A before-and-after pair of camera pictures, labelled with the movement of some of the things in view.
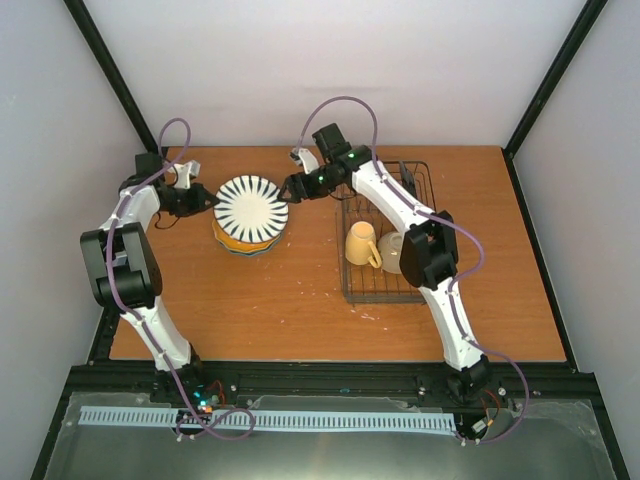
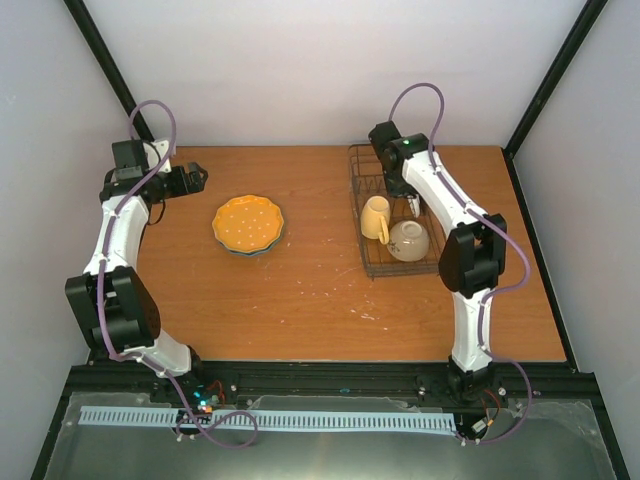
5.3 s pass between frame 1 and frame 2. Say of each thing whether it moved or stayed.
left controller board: stayed
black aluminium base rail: stayed
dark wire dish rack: moved
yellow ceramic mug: moved
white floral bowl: moved
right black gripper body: moved
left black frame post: stayed
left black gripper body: moved
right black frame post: stayed
